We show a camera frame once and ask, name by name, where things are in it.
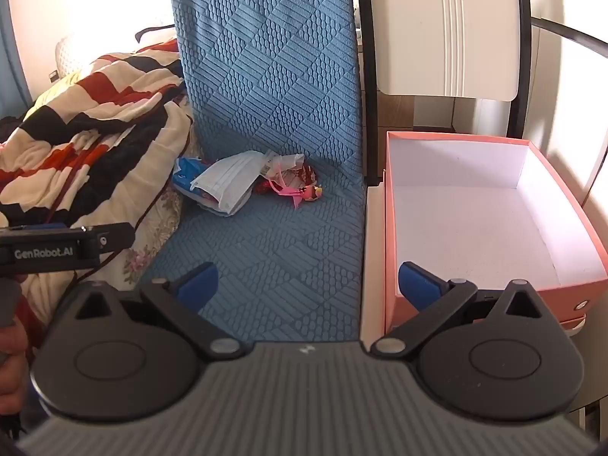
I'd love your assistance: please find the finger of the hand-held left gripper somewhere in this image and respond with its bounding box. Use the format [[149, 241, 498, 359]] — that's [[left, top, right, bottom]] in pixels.
[[97, 222, 135, 254]]

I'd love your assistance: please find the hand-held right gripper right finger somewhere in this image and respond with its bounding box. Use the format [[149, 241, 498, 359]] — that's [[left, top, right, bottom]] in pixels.
[[370, 261, 554, 359]]

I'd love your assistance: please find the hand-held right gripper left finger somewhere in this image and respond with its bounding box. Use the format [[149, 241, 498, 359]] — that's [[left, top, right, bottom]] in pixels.
[[64, 262, 248, 362]]

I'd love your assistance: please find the blue snack packet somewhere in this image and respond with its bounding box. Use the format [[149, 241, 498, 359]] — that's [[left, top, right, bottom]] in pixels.
[[172, 156, 224, 211]]

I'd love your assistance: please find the pink cardboard box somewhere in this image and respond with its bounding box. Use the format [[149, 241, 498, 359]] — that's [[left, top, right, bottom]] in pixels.
[[382, 130, 608, 339]]

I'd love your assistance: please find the white face mask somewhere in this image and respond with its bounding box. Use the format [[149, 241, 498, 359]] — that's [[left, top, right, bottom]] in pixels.
[[190, 150, 268, 217]]

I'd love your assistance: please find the pink feather toy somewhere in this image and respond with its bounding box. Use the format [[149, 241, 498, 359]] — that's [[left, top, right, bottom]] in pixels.
[[267, 178, 325, 210]]

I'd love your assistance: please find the clear plastic packet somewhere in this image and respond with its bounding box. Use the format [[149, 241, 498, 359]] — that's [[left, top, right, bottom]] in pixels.
[[259, 150, 306, 177]]

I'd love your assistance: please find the red foil packet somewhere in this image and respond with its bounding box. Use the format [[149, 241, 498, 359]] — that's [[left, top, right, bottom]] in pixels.
[[252, 164, 320, 197]]

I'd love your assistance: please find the person's left hand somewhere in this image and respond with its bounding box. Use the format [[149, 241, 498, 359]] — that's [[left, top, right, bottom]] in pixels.
[[0, 327, 28, 413]]

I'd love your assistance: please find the brown wooden cabinet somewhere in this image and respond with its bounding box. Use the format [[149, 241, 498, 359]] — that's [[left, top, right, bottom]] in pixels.
[[377, 94, 417, 187]]

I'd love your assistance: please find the white pillow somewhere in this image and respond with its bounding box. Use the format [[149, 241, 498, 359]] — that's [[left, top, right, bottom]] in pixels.
[[54, 32, 143, 78]]

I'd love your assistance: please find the blue curtain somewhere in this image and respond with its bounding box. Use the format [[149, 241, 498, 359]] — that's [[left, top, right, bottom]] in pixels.
[[0, 0, 35, 120]]

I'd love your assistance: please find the blue quilted mat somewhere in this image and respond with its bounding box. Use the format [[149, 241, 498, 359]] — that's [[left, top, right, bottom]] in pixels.
[[138, 0, 369, 344]]

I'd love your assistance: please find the black strap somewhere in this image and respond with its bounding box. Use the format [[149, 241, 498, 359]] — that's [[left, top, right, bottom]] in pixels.
[[135, 24, 178, 44]]

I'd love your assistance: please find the white chair with black frame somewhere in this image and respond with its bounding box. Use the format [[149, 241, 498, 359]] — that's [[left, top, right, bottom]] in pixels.
[[354, 0, 608, 343]]

